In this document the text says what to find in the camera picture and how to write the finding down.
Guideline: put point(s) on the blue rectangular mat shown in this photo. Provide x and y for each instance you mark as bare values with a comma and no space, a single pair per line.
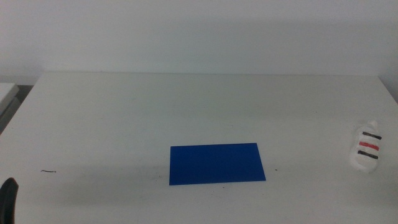
214,163

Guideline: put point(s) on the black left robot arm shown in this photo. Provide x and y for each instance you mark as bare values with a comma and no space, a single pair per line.
7,202

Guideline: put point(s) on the small dark thread scrap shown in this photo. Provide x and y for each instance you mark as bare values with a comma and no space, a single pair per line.
48,171

